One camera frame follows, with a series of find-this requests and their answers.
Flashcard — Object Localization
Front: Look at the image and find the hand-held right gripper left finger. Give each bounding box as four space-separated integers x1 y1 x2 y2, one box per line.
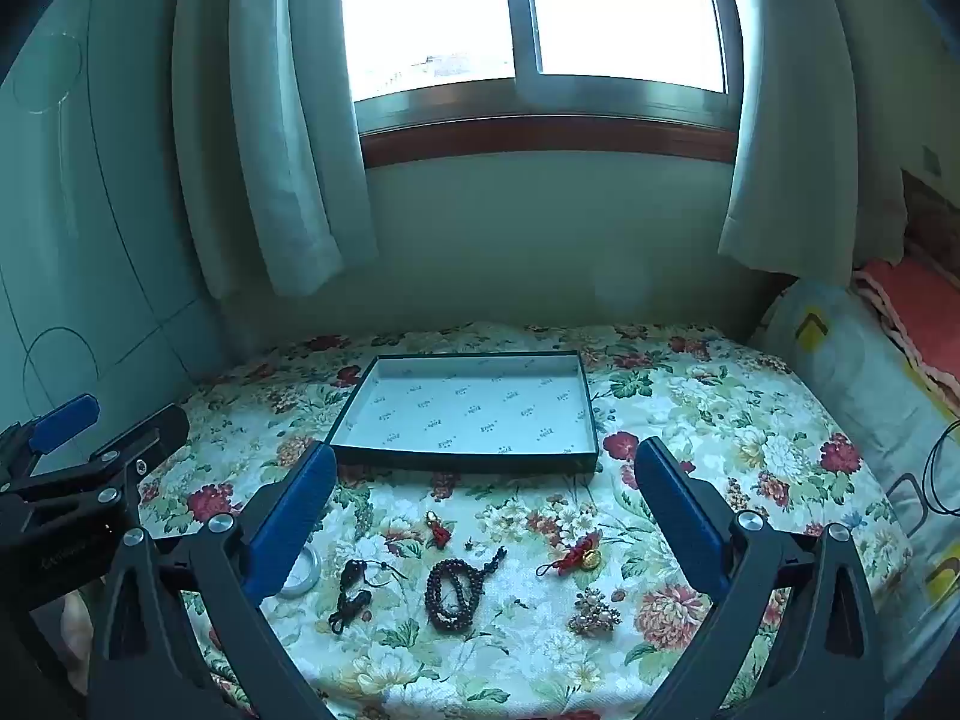
86 441 338 720

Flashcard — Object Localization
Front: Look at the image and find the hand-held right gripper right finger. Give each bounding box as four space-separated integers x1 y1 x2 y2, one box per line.
634 435 886 720

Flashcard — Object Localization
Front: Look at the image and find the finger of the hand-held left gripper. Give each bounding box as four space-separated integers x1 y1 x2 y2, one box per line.
7 403 191 533
0 394 102 492

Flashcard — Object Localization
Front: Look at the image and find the pale jade bangle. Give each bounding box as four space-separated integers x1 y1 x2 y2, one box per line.
277 546 322 599

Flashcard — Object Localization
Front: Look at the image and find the black pendant with cord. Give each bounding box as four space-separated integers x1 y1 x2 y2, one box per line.
328 559 410 635

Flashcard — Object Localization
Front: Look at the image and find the red knot gold charm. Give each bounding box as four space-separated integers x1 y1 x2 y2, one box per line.
535 531 605 580

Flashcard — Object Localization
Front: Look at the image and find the gold pearl cluster brooch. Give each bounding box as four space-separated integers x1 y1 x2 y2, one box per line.
568 589 623 637

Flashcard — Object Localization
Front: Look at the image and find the dark red bead bracelet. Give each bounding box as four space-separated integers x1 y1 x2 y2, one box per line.
424 546 508 631

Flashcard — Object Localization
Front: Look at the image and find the white shallow box tray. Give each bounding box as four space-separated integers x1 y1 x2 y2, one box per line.
324 351 599 475

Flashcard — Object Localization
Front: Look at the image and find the person's left forearm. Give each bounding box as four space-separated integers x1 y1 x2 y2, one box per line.
60 591 97 695

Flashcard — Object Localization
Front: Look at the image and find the floral printed cloth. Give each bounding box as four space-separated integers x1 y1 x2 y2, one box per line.
139 321 912 720

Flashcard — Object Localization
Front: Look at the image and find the white plastic bag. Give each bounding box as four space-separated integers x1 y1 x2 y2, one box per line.
750 277 960 720

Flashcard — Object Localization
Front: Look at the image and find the pale curtain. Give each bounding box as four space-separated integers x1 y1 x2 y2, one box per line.
716 0 908 271
172 0 380 299

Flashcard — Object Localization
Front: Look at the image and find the wooden headboard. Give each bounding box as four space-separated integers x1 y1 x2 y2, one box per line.
900 165 960 263

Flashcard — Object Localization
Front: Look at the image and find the window with wooden sill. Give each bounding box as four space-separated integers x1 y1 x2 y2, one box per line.
334 0 743 166

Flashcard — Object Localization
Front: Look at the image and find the black cable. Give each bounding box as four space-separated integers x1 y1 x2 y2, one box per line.
922 420 960 518

